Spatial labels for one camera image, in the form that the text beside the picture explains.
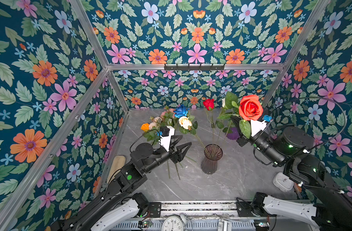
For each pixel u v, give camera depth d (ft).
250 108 1.09
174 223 2.20
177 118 2.06
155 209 2.41
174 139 2.03
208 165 2.85
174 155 1.69
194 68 3.03
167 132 1.66
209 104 2.17
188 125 1.91
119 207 1.88
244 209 2.40
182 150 1.74
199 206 2.48
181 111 1.98
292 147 1.09
